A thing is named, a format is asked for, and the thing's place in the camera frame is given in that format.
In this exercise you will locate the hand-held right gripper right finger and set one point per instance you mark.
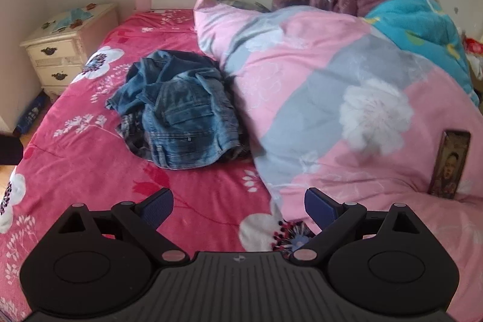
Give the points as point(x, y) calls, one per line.
point(320, 209)

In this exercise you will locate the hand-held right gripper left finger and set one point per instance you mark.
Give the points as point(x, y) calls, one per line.
point(158, 209)

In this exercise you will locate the blue denim jeans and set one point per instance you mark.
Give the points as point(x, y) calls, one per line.
point(188, 118)

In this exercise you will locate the blue box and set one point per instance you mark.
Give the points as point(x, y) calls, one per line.
point(32, 114)

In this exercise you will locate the red floral blanket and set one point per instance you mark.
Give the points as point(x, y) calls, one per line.
point(75, 163)

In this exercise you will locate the dark plaid garment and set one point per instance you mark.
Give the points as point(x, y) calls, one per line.
point(132, 135)

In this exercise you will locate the cream nightstand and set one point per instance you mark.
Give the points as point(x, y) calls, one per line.
point(56, 54)

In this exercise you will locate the smartphone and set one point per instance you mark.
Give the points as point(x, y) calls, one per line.
point(449, 163)

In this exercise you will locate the blue cloth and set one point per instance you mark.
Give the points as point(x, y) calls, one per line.
point(71, 18)

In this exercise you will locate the blue fleece blanket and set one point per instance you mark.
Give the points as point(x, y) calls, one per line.
point(415, 27)

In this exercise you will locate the red white plastic bag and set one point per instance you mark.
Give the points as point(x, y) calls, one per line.
point(474, 54)

